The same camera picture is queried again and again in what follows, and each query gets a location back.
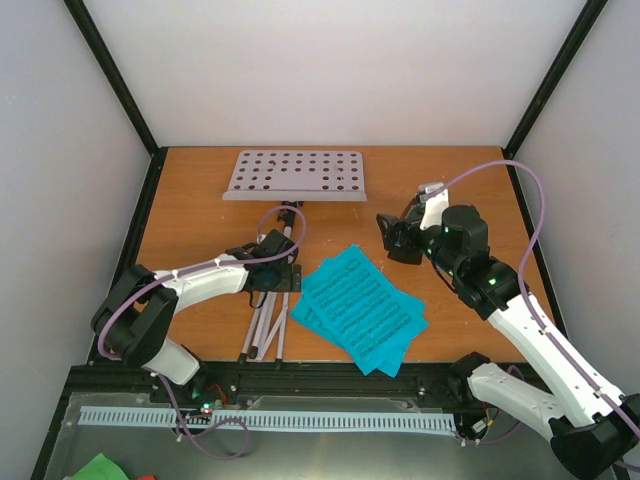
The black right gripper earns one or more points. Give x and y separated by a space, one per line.
389 219

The green paper sheet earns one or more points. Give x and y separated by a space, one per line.
100 468

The light blue cable duct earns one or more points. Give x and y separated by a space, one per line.
272 421

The black right frame post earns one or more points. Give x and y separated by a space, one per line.
578 33

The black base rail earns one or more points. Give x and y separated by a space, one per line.
424 384

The white tripod music stand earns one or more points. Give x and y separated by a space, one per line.
262 178

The black aluminium frame post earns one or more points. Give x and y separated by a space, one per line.
94 40

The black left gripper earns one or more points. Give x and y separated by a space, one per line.
285 284

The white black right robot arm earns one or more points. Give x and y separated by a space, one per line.
589 423

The blue sheet music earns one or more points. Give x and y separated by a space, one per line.
376 332
349 274

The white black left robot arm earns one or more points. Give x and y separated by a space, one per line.
133 321

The black metronome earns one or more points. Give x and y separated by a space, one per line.
412 211

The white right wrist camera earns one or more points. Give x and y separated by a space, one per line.
434 200

